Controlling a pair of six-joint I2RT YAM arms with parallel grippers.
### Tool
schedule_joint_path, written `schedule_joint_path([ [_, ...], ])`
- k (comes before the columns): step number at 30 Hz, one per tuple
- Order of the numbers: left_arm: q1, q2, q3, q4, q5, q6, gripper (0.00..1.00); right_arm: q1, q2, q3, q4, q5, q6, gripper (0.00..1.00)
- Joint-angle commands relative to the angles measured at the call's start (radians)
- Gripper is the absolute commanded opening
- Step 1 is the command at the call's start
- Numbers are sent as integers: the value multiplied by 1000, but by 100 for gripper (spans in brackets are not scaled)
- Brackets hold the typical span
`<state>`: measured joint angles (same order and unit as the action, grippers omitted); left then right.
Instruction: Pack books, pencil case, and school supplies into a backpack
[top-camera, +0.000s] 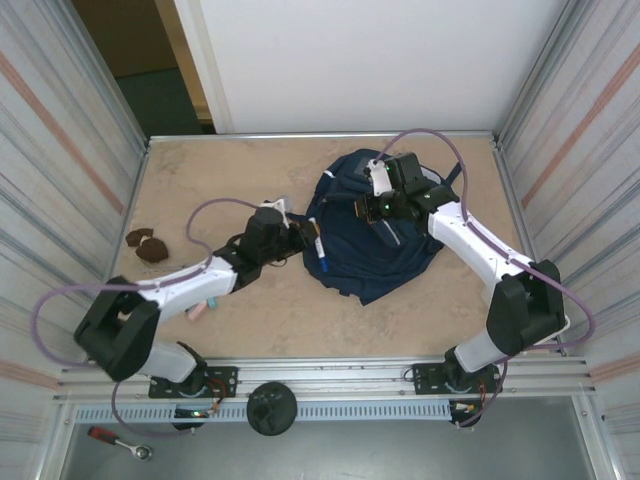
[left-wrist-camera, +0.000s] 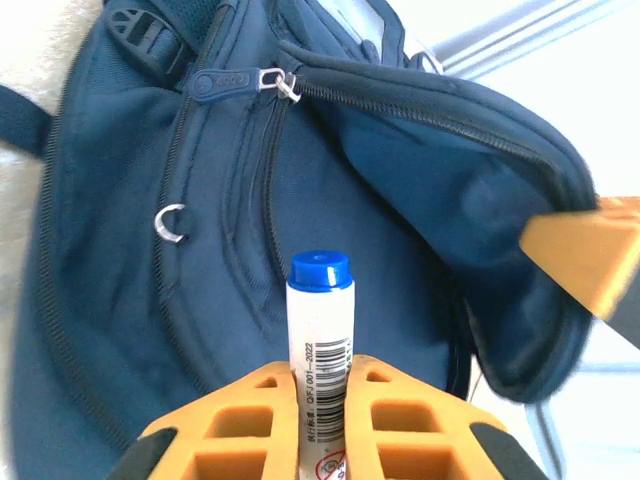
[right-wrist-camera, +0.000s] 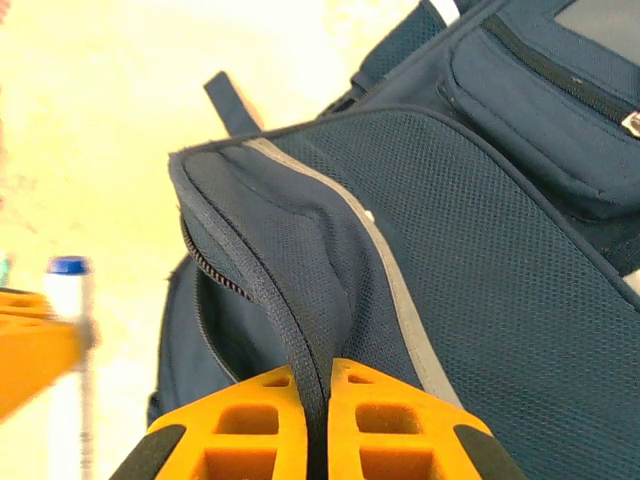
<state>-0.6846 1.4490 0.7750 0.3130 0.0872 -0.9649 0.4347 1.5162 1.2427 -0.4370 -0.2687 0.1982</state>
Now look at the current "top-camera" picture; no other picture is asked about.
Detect white marker with blue cap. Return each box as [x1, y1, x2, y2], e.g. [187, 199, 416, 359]
[307, 217, 331, 274]

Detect navy blue backpack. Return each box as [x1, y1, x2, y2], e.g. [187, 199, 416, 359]
[301, 148, 461, 307]

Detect aluminium table edge bar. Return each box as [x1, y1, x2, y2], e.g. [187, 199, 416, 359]
[147, 130, 501, 151]

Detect large brown lump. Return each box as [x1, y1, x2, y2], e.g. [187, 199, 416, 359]
[135, 237, 170, 265]

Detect small brown lump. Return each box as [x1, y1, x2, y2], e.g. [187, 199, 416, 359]
[124, 227, 155, 249]

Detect black round knob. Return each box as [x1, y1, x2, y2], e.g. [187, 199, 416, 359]
[245, 380, 299, 438]

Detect grey and white tray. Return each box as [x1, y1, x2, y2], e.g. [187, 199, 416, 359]
[522, 312, 572, 354]

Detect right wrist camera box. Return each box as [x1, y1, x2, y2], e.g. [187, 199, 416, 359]
[363, 158, 391, 199]

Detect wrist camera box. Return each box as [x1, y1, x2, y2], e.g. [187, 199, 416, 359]
[259, 196, 294, 226]
[363, 158, 391, 199]

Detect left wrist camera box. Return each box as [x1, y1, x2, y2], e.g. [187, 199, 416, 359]
[259, 196, 294, 226]

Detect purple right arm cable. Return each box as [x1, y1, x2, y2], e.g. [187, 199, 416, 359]
[374, 128, 597, 429]

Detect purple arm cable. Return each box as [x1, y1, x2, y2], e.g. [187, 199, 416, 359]
[32, 197, 266, 437]
[374, 128, 597, 429]

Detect aluminium mounting rail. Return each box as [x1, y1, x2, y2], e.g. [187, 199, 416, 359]
[58, 355, 597, 405]

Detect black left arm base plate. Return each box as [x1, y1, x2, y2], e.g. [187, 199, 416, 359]
[148, 365, 239, 400]

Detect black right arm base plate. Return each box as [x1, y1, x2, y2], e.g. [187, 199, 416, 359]
[410, 363, 501, 397]

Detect grey slotted cable duct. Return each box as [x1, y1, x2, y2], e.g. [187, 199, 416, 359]
[73, 402, 454, 425]

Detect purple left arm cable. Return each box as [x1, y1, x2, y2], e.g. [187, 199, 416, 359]
[32, 197, 266, 437]

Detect red handled ratchet wrench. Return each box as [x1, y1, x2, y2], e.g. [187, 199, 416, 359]
[87, 425, 154, 461]

